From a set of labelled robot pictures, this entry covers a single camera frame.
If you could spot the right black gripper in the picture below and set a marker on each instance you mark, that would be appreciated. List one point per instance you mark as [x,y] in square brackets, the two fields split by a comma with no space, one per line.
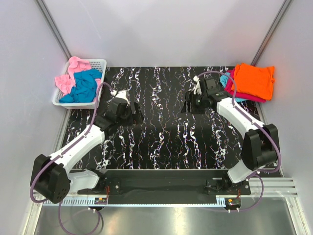
[190,97]

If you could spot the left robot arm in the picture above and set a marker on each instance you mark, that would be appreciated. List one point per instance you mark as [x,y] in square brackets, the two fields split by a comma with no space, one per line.
[52,178]

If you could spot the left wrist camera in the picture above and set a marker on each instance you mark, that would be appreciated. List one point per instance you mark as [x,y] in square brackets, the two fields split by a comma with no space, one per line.
[122,94]

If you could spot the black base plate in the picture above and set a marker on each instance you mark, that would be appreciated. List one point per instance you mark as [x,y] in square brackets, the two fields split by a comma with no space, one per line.
[184,199]

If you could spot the white plastic basket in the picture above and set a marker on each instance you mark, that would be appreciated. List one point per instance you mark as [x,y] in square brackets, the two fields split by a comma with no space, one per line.
[98,64]

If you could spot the folded magenta t shirt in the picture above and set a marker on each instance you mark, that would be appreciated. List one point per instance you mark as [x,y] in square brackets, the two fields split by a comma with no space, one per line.
[243,95]

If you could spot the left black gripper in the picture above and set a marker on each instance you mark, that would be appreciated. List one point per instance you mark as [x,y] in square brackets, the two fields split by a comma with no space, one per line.
[137,118]

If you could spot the folded light blue t shirt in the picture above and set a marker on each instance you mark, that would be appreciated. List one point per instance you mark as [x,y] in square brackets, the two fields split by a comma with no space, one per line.
[223,81]

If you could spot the aluminium front rail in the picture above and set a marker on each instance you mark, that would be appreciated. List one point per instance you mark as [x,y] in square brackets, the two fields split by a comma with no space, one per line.
[269,186]

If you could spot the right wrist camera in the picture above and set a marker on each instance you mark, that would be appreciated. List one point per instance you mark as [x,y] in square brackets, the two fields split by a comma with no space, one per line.
[197,87]

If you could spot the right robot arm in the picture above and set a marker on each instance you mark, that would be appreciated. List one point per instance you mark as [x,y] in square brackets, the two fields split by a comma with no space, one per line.
[260,141]

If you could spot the pink t shirt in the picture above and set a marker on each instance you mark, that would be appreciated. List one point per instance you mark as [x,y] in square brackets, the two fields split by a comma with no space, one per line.
[66,82]

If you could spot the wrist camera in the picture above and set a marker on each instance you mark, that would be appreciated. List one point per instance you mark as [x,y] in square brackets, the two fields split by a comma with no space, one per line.
[122,94]
[197,87]

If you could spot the orange t shirt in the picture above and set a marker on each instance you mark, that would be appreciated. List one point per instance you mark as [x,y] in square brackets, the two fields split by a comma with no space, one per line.
[254,81]

